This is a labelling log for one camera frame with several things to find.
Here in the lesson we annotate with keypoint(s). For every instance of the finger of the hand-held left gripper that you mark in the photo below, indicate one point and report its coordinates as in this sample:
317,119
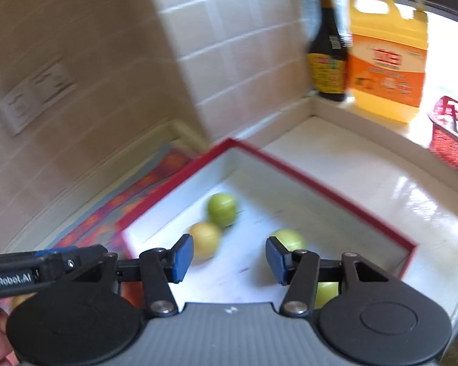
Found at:
80,257

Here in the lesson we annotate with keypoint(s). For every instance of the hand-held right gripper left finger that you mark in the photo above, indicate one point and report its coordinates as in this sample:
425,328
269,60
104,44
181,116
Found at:
183,257

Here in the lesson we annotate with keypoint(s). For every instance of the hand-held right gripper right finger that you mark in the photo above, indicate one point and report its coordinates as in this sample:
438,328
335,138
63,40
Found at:
274,261

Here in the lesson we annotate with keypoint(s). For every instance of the red-rimmed white box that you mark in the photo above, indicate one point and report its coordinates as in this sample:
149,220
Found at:
252,183

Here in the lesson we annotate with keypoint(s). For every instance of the person's left hand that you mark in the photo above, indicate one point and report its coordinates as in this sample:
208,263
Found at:
0,347

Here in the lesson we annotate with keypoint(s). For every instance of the green apple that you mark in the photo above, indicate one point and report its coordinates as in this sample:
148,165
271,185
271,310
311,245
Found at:
326,293
221,209
292,238

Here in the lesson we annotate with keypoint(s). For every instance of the yellow round fruit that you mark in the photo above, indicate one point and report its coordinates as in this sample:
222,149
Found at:
208,238

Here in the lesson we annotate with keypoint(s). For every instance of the colourful printed box lid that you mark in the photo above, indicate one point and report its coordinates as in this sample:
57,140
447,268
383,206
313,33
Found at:
137,198

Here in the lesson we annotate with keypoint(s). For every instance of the dark soy sauce bottle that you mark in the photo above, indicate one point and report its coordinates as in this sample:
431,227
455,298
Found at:
326,64

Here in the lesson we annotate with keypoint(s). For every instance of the yellow detergent jug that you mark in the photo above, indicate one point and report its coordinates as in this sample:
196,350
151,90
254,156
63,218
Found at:
385,84

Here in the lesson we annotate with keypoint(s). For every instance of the red plastic basket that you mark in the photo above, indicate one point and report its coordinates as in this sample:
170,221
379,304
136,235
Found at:
450,141

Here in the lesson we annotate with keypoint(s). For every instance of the white wall socket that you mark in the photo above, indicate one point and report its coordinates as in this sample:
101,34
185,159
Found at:
15,110
55,82

